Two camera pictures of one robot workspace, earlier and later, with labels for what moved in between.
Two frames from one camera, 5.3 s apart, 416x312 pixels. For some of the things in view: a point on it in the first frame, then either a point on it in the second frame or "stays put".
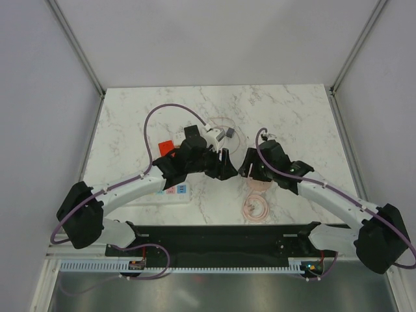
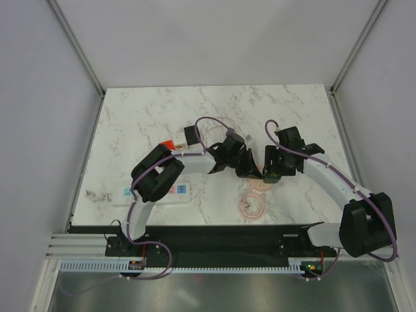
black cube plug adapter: [192, 132] stays put
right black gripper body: [259, 171] -> [279, 161]
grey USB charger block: [230, 132] stays put
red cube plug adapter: [166, 147] stays put
